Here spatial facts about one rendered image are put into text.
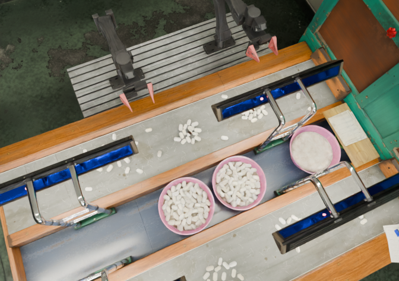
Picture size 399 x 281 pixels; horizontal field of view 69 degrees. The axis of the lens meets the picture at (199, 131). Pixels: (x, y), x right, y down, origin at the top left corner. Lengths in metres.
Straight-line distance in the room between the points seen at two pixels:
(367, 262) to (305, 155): 0.56
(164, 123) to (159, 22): 1.47
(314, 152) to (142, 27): 1.89
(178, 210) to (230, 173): 0.31
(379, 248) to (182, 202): 0.95
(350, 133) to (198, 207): 0.88
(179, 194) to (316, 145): 0.77
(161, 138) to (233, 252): 0.65
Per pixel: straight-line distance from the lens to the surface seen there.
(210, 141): 1.51
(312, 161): 1.62
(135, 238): 1.52
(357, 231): 1.66
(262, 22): 1.35
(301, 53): 1.85
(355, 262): 1.62
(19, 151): 1.67
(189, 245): 1.41
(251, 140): 1.52
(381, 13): 1.50
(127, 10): 2.96
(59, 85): 2.67
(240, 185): 1.50
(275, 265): 1.50
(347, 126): 1.72
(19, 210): 1.63
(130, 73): 1.18
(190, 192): 1.46
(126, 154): 1.17
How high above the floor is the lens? 2.17
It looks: 70 degrees down
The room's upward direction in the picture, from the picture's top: 9 degrees clockwise
